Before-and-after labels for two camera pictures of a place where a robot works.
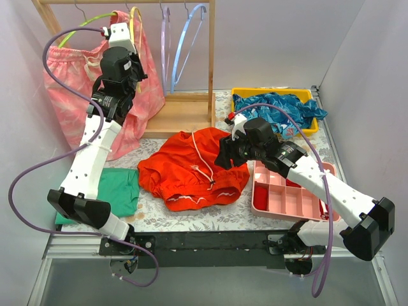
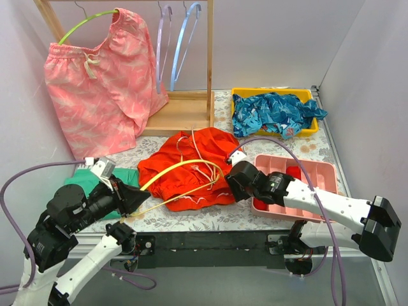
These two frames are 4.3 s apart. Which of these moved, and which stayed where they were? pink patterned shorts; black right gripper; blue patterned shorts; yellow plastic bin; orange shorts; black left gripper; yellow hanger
Moved: yellow hanger; black left gripper; black right gripper
Stayed: pink patterned shorts; orange shorts; blue patterned shorts; yellow plastic bin
